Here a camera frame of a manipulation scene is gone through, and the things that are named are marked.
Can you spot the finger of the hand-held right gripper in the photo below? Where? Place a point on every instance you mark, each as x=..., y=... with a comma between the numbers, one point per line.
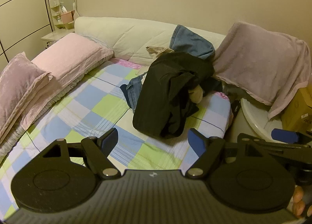
x=285, y=135

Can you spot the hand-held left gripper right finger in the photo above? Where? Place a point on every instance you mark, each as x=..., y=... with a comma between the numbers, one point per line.
x=197, y=141

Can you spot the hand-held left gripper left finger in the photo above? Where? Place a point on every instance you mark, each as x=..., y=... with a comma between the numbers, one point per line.
x=109, y=138

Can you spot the black pants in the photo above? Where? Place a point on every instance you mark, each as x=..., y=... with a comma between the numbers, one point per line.
x=158, y=92

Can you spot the person's right hand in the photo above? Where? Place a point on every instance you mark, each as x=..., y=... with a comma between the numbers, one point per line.
x=298, y=194

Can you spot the cardboard box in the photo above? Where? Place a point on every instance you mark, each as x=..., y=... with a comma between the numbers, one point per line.
x=299, y=109

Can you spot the checkered bed sheet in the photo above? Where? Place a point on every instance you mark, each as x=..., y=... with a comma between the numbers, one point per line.
x=80, y=116

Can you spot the cream cloth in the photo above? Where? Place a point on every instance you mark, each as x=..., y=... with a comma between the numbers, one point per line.
x=196, y=95

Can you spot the blue jeans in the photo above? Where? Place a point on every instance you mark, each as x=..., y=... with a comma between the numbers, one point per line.
x=132, y=90

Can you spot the mauve blanket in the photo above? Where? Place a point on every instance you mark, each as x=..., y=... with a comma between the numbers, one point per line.
x=256, y=63

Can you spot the pink pillow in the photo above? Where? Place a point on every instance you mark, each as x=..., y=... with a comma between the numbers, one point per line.
x=70, y=53

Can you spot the light blue denim garment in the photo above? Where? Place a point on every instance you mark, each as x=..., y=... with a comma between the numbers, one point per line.
x=190, y=41

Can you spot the beige garment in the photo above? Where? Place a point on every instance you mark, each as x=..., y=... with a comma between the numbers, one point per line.
x=156, y=50

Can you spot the cream padded headboard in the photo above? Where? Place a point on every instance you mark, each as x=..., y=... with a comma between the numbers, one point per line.
x=136, y=36

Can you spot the mauve velvet pillow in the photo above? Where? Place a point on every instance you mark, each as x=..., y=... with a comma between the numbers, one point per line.
x=17, y=85

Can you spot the white nightstand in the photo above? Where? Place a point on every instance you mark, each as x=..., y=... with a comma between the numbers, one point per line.
x=54, y=36

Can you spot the pink box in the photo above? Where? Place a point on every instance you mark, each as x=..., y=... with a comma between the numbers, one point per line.
x=67, y=17

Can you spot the white tiered shelf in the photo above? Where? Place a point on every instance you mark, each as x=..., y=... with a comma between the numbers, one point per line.
x=55, y=7

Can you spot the cream wardrobe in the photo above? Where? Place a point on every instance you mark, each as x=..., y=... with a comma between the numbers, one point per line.
x=19, y=7

